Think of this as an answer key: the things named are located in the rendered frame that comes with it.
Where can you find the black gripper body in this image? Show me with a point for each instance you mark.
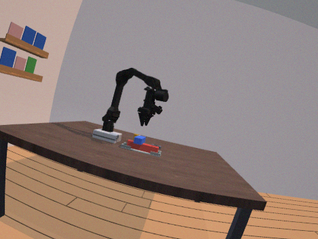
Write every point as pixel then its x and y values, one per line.
pixel 146 106

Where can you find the blue rectangular block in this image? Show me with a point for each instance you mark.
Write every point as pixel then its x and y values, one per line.
pixel 139 140

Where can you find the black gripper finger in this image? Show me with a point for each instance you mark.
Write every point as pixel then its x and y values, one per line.
pixel 142 118
pixel 147 119

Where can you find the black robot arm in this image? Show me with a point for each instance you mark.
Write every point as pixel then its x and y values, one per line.
pixel 122 77

